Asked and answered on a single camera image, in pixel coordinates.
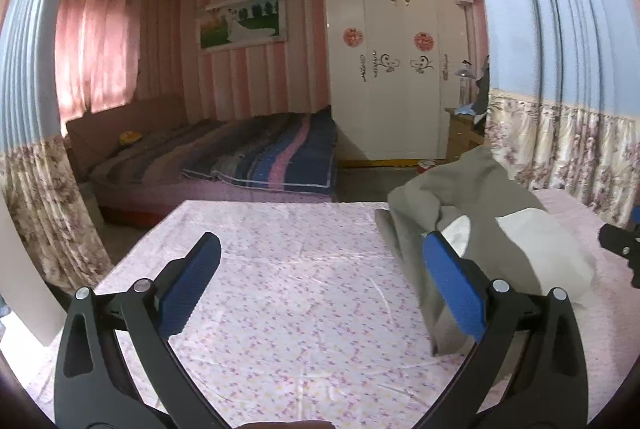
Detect olive and white jacket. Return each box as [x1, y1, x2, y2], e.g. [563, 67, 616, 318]
[374, 146, 596, 357]

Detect dark clothes pile on cabinet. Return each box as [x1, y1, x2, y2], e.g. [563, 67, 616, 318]
[472, 56, 490, 134]

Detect white board at left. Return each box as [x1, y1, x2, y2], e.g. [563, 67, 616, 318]
[0, 198, 66, 345]

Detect wooden bedside cabinet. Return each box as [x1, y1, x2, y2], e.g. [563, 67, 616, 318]
[445, 108, 485, 162]

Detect left blue floral curtain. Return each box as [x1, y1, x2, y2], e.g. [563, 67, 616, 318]
[1, 0, 112, 293]

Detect blue floral curtain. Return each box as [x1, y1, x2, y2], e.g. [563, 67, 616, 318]
[1, 0, 112, 293]
[485, 0, 639, 225]

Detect yellow toy on bed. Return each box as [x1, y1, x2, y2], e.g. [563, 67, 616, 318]
[118, 131, 142, 146]

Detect bed with maroon base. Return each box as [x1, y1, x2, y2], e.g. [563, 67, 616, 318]
[66, 96, 337, 227]

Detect right blue floral curtain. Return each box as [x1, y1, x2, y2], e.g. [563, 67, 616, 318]
[485, 0, 639, 225]

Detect striped blue pink blanket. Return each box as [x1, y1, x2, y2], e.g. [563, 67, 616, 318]
[90, 106, 337, 196]

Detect white wardrobe with decals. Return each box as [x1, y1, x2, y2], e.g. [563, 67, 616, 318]
[326, 0, 469, 163]

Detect pink window curtain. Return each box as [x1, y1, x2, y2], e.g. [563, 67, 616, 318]
[54, 0, 141, 129]

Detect framed wedding picture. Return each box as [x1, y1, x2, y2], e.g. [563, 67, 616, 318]
[196, 0, 288, 52]

